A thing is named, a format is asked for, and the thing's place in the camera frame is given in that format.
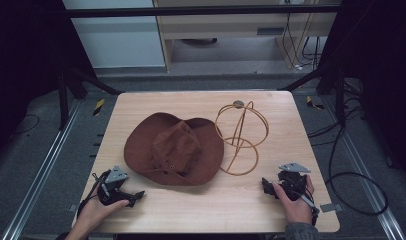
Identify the yellow black striped tape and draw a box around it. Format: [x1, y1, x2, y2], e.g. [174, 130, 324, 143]
[305, 95, 325, 111]
[92, 98, 106, 117]

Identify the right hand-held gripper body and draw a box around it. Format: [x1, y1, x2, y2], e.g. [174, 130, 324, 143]
[274, 162, 313, 202]

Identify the thin black floor cable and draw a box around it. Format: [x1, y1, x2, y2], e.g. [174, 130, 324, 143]
[12, 113, 41, 136]

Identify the gold wire hat stand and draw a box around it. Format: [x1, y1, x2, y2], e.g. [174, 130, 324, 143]
[213, 99, 271, 177]

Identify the black frame crossbar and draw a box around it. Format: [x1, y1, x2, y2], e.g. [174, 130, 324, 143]
[64, 3, 343, 19]

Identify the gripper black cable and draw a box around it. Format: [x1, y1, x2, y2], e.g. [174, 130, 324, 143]
[299, 192, 321, 227]
[76, 170, 109, 219]

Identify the bundle of hanging black cables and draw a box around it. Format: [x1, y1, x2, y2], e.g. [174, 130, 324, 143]
[281, 12, 324, 72]

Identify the aluminium floor rail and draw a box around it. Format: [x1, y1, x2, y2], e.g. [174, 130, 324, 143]
[0, 99, 83, 240]
[320, 96, 406, 240]

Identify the black looped floor cable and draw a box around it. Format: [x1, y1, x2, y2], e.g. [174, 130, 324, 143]
[325, 125, 390, 217]

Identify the person's left hand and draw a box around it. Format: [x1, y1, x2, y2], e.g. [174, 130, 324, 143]
[74, 185, 130, 235]

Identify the brown wide-brim hat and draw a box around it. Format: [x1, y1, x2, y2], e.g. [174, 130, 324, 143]
[123, 111, 226, 187]

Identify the black metal stand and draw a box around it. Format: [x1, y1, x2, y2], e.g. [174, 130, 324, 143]
[278, 63, 347, 128]
[56, 65, 125, 132]

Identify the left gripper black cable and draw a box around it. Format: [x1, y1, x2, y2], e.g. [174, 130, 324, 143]
[76, 170, 109, 219]

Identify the grey tape strip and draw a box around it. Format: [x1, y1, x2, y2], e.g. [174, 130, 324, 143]
[319, 203, 344, 214]

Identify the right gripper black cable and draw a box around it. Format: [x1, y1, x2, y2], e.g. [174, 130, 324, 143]
[299, 192, 321, 227]

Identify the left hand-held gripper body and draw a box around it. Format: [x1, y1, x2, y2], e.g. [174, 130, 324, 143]
[92, 165, 139, 206]

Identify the white cabinet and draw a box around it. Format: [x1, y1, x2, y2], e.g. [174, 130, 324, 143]
[61, 0, 167, 70]

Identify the person's right hand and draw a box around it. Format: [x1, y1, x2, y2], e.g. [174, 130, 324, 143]
[272, 174, 316, 226]

